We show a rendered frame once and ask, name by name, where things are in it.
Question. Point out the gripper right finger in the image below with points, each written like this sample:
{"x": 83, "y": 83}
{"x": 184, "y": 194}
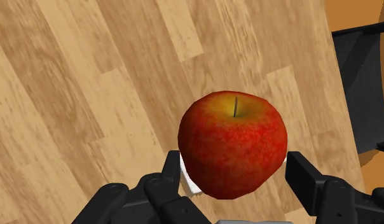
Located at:
{"x": 322, "y": 195}

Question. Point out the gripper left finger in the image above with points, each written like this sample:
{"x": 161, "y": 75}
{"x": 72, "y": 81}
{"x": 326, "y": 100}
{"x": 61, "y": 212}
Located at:
{"x": 154, "y": 198}

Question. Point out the red yellow apple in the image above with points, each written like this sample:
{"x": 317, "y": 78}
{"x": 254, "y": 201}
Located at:
{"x": 232, "y": 149}

